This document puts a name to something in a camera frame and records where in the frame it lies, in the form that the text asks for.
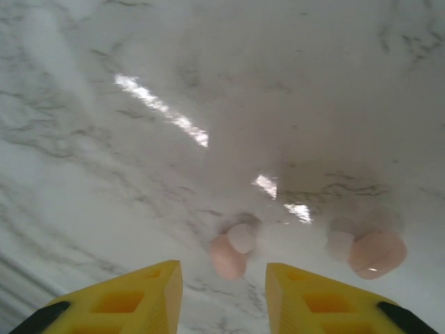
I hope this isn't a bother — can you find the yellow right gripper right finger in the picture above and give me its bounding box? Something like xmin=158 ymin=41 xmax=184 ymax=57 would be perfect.
xmin=265 ymin=262 xmax=441 ymax=334

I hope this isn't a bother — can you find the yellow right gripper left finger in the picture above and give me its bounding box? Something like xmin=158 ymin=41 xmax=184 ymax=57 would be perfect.
xmin=12 ymin=259 xmax=184 ymax=334

